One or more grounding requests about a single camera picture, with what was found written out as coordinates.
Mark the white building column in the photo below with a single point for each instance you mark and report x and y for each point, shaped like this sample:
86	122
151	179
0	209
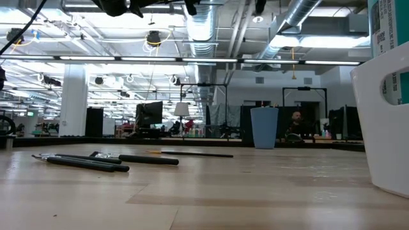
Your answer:
73	99

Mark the blue plastic cup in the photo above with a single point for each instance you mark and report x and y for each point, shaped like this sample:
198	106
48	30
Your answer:
264	127

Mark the silver ventilation duct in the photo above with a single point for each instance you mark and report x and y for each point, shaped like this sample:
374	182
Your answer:
287	22
201	28

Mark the white lampshade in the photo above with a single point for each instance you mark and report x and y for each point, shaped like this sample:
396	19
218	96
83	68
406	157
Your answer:
181	109

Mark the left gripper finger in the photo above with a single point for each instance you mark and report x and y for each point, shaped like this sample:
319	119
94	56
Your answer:
191	7

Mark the black arch bracket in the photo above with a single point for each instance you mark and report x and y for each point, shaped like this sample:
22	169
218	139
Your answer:
294	136

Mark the person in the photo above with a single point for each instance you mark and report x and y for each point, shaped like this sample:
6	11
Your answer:
297	123

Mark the black gantry frame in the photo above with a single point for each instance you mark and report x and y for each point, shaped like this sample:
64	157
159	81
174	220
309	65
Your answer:
204	85
305	88

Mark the black monitor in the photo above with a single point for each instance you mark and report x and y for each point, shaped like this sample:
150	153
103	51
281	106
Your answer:
149	113

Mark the long ceiling light strip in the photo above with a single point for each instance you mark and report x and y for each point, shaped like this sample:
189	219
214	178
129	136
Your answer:
191	59

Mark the black cabinet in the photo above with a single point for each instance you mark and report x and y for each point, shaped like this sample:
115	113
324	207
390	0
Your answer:
94	121

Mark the white plastic tray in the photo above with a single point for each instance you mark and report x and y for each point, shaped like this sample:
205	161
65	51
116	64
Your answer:
377	143

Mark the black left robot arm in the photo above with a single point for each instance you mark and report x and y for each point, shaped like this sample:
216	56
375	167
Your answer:
2	78

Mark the black ceiling device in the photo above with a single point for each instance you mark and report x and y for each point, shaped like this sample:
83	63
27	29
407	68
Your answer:
153	37

